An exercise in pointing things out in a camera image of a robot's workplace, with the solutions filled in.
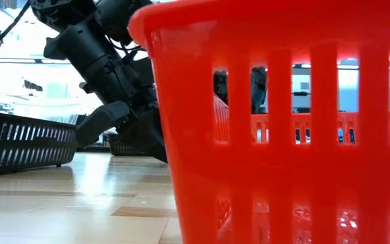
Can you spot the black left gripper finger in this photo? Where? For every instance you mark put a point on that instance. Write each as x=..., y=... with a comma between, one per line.
x=103, y=123
x=144, y=135

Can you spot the clear vanity kit bag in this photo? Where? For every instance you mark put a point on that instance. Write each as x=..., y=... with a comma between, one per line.
x=46, y=113

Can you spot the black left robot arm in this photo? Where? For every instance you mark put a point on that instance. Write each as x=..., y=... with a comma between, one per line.
x=80, y=44

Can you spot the red plastic slotted basket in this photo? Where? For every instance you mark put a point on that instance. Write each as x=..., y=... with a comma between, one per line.
x=181, y=135

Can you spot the black aluminium table frame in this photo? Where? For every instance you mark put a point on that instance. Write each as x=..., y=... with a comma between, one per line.
x=93, y=148

